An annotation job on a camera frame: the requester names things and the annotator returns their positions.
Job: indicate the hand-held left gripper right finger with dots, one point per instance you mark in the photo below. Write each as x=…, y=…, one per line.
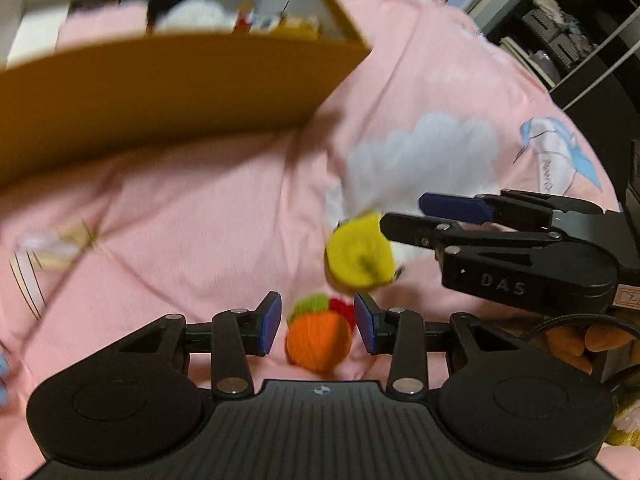
x=365, y=324

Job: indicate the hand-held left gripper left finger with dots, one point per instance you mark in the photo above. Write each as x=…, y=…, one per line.
x=267, y=324

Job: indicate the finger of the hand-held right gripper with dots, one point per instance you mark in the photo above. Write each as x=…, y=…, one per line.
x=415, y=232
x=450, y=205

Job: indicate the orange crochet fruit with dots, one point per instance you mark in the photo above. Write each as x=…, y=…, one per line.
x=317, y=340

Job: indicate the yellow round pouch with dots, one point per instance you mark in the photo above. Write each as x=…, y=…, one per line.
x=355, y=255

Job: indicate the brown plush toy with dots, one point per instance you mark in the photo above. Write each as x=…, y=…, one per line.
x=300, y=26

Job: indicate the brown cardboard box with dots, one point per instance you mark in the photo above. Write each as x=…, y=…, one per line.
x=150, y=90

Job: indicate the pink wallet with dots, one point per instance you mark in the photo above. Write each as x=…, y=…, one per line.
x=100, y=22

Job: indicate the person's right hand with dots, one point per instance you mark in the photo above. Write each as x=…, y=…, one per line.
x=570, y=347

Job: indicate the purple pot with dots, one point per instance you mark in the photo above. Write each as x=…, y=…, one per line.
x=545, y=67

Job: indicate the black shelf unit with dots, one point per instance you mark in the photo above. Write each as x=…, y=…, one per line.
x=600, y=60

